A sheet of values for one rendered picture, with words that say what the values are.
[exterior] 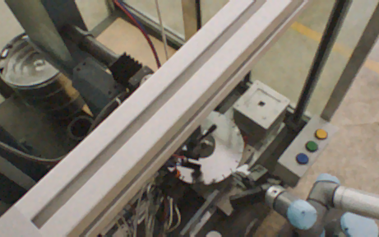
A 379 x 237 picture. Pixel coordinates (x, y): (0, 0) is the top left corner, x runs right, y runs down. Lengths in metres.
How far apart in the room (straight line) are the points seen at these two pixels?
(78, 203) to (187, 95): 0.11
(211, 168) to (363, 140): 1.49
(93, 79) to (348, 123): 2.07
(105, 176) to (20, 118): 1.76
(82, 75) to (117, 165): 0.75
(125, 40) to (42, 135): 0.67
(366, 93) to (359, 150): 0.46
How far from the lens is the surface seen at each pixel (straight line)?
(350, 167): 2.61
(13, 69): 1.76
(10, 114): 2.06
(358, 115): 2.80
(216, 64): 0.31
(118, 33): 2.15
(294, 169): 1.53
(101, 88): 0.97
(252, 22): 0.34
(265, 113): 1.62
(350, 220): 1.43
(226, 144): 1.48
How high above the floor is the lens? 2.29
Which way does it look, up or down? 61 degrees down
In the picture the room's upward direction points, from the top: 9 degrees counter-clockwise
